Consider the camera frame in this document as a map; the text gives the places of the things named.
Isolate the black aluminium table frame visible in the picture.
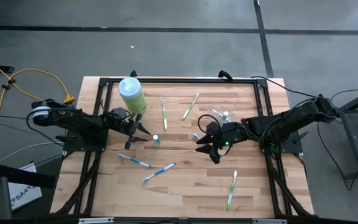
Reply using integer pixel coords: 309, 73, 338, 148
50, 76, 316, 218

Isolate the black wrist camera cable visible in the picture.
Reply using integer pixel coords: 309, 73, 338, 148
196, 114, 224, 135

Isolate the thin black cable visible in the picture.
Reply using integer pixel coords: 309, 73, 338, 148
0, 119, 65, 140
0, 111, 43, 121

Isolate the black floor cable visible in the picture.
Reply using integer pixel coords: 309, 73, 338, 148
316, 88, 358, 191

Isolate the silver metal bracket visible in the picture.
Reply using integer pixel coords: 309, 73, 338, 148
78, 217, 115, 224
252, 218, 288, 224

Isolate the long black arm cable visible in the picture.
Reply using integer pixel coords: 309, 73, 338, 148
251, 75, 319, 99

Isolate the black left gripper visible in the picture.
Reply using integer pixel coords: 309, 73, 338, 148
103, 107, 152, 150

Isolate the clear plastic organizer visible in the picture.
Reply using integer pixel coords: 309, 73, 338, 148
206, 105, 239, 125

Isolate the white labelled cardboard box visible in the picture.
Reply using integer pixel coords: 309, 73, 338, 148
7, 162, 43, 212

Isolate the green disinfecting wipes canister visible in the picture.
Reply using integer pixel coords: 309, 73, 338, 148
117, 77, 148, 115

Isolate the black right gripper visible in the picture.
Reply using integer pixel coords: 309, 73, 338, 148
195, 120, 249, 165

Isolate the black metal beam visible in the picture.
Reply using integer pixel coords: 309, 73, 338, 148
0, 163, 58, 190

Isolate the green white toothbrush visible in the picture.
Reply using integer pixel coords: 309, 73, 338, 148
181, 92, 200, 121
226, 170, 239, 212
162, 98, 168, 132

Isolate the white cable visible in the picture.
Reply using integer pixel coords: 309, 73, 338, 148
0, 141, 65, 165

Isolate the yellow extension cable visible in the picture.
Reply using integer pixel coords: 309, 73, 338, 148
0, 54, 76, 129

